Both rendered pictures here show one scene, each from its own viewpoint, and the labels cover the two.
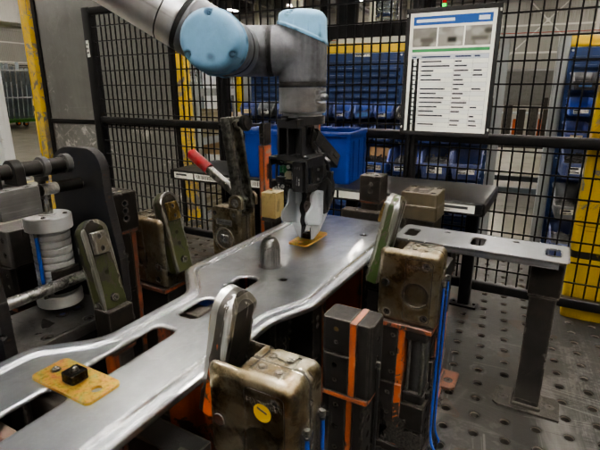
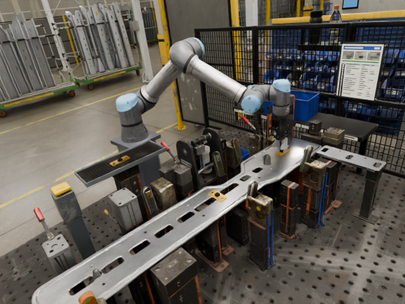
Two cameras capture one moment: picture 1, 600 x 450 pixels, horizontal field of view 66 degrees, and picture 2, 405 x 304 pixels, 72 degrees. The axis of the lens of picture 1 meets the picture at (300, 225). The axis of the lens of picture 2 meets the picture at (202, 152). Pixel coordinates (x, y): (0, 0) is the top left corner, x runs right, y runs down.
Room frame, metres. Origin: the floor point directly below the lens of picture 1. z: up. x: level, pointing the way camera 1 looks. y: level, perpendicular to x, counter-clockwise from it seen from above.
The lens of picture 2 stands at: (-0.51, -0.11, 1.71)
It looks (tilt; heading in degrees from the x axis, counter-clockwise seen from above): 27 degrees down; 22
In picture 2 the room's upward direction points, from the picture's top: 7 degrees counter-clockwise
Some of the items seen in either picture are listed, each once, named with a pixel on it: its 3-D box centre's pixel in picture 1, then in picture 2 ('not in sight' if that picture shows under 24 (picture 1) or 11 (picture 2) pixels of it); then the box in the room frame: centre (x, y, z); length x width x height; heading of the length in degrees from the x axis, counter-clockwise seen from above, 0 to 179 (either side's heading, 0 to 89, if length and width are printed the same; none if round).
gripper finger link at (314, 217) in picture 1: (312, 216); (283, 146); (0.75, -0.02, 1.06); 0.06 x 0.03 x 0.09; 151
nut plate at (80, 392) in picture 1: (75, 376); (217, 194); (0.38, 0.21, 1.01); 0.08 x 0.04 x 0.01; 61
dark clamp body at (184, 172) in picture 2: not in sight; (185, 201); (0.44, 0.40, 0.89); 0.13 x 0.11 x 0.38; 61
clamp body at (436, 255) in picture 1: (406, 352); (312, 194); (0.63, -0.17, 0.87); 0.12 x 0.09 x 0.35; 61
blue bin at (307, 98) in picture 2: (305, 152); (290, 104); (1.28, -0.02, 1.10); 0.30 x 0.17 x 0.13; 67
